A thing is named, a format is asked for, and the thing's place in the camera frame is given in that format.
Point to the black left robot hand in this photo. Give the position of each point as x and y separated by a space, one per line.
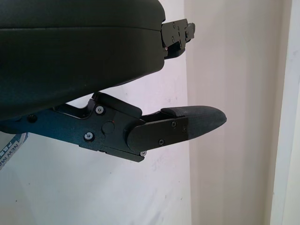
70 58

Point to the white printed tube package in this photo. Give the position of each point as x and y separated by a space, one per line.
12 150

